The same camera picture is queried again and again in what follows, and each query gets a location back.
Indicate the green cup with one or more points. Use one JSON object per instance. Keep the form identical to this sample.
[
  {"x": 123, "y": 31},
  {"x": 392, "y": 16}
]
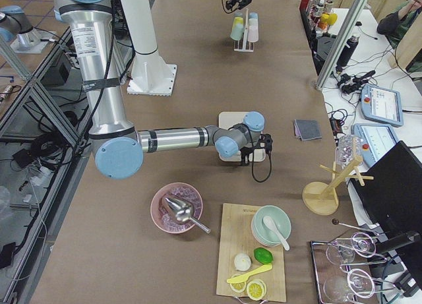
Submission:
[{"x": 237, "y": 20}]

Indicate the cream rabbit tray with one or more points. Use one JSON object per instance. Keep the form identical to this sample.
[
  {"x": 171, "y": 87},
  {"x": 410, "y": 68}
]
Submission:
[{"x": 236, "y": 130}]

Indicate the pink cup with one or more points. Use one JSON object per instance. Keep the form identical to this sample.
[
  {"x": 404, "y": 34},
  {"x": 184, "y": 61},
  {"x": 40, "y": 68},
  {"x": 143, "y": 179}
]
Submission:
[{"x": 253, "y": 34}]

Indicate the grey folded cloth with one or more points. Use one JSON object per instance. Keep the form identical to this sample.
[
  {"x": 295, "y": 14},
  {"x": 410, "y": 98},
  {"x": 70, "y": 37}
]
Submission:
[{"x": 306, "y": 129}]

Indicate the wooden mug tree stand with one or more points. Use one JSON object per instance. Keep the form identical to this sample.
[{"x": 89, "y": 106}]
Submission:
[{"x": 321, "y": 198}]

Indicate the pale pink spoon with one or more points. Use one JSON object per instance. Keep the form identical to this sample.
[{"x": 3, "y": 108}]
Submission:
[{"x": 271, "y": 225}]

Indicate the pink bowl with ice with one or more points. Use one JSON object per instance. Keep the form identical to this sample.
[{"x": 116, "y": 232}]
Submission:
[{"x": 160, "y": 215}]

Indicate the metal scoop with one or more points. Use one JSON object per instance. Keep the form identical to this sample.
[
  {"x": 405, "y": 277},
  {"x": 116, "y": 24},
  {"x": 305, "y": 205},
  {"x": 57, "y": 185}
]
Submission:
[{"x": 182, "y": 211}]

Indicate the teach pendant tablet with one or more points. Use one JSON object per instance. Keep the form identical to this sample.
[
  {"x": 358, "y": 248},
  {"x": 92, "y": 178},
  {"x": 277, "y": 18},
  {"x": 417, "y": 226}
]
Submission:
[
  {"x": 377, "y": 140},
  {"x": 382, "y": 105}
]

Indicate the green lime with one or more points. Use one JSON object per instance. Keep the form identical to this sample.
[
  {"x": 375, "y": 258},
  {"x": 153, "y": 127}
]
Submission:
[{"x": 263, "y": 255}]

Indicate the black water bottle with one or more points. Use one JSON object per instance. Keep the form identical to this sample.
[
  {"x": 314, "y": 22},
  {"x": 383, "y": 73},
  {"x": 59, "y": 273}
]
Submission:
[{"x": 348, "y": 50}]

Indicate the bamboo cutting board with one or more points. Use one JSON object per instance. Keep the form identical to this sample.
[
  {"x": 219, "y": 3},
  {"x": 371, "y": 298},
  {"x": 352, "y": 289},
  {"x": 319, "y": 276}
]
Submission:
[{"x": 236, "y": 237}]

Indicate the white steamed bun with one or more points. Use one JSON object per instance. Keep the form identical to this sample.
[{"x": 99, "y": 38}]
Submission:
[{"x": 242, "y": 262}]

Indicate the black monitor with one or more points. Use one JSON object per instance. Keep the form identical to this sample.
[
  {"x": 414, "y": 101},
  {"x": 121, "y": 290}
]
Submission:
[{"x": 393, "y": 198}]

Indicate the yellow plastic knife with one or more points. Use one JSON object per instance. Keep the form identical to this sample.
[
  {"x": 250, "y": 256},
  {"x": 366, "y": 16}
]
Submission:
[{"x": 244, "y": 277}]

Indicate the wine glass rack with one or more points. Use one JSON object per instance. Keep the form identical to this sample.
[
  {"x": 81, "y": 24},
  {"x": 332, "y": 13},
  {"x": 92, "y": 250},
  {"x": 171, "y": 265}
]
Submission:
[{"x": 363, "y": 265}]

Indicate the lemon slice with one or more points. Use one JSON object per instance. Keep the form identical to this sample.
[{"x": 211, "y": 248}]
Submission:
[
  {"x": 238, "y": 287},
  {"x": 256, "y": 289}
]

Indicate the white wire cup rack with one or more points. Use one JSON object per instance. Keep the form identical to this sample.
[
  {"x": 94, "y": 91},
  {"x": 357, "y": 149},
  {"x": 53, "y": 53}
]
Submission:
[{"x": 243, "y": 45}]

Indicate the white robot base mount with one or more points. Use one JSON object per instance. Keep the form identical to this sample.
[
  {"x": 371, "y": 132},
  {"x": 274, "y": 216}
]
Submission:
[{"x": 150, "y": 74}]

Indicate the aluminium frame post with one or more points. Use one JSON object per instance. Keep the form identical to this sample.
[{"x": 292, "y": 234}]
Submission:
[{"x": 339, "y": 43}]

